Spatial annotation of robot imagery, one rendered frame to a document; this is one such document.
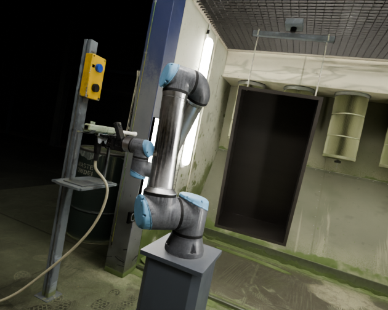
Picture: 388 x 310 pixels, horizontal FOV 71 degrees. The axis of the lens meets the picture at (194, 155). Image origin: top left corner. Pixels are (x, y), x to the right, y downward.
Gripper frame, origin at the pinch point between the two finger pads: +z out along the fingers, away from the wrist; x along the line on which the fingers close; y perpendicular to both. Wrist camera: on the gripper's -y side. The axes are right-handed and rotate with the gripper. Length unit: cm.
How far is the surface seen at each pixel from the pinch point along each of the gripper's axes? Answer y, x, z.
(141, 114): -19, 47, 4
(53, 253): 80, -3, 16
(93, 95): -22.1, 0.0, 8.8
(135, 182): 33, 47, -2
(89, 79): -30.3, -5.6, 8.8
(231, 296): 105, 76, -87
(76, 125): -2.1, -3.4, 14.9
